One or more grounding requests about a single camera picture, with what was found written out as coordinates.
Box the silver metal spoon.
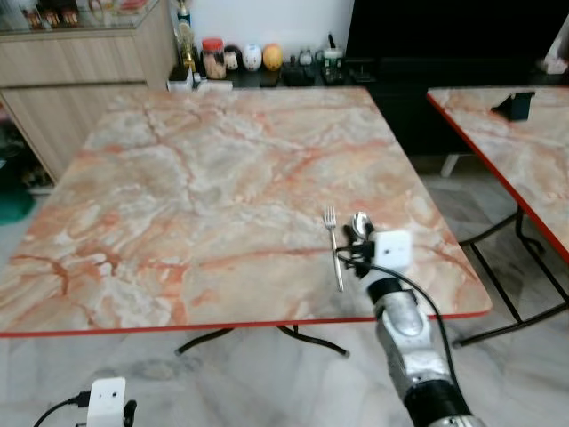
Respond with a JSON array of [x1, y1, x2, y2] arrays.
[[350, 211, 375, 246]]

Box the silver metal fork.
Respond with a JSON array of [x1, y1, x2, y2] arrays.
[[323, 205, 346, 294]]

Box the dark metal table legs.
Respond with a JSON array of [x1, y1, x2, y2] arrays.
[[453, 205, 569, 349], [174, 324, 350, 359]]

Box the white furniture foot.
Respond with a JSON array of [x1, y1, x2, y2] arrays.
[[439, 152, 464, 178]]

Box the small black box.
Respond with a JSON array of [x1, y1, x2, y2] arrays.
[[283, 50, 322, 88]]

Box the green lidded white cup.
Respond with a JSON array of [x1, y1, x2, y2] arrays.
[[321, 35, 347, 86]]

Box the black phone stand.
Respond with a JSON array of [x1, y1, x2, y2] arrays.
[[491, 90, 537, 121]]

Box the orange round figurine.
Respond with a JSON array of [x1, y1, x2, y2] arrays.
[[262, 43, 285, 73]]

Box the white round figurine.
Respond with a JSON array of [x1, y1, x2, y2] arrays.
[[243, 44, 264, 73]]

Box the small dark brown figurine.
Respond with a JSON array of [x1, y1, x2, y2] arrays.
[[224, 44, 244, 73]]

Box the white power strip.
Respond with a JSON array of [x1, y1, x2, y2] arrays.
[[166, 71, 235, 93]]

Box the black television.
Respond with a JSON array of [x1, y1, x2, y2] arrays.
[[345, 0, 569, 65]]

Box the red lidded plastic jar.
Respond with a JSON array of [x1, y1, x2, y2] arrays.
[[200, 36, 228, 82]]

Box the green plastic object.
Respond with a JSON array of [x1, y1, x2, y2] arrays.
[[0, 145, 36, 225]]

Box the small pink white object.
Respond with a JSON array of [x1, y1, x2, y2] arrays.
[[540, 44, 569, 75]]

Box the tall yellowish glass bottle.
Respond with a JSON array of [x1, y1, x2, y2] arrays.
[[175, 0, 197, 74]]

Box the light wooden cabinet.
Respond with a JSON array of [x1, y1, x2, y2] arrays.
[[0, 0, 180, 185]]

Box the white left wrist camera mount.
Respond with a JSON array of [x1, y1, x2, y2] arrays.
[[88, 376, 128, 427]]

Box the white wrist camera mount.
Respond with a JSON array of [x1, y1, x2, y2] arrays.
[[88, 376, 128, 427], [373, 230, 413, 271]]

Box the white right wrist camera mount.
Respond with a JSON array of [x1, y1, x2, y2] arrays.
[[373, 230, 413, 271]]

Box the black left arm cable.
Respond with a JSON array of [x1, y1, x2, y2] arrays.
[[33, 391, 92, 427]]

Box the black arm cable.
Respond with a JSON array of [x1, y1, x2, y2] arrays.
[[33, 391, 92, 427], [334, 247, 460, 394]]

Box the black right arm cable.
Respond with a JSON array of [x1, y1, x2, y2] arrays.
[[334, 247, 460, 394]]

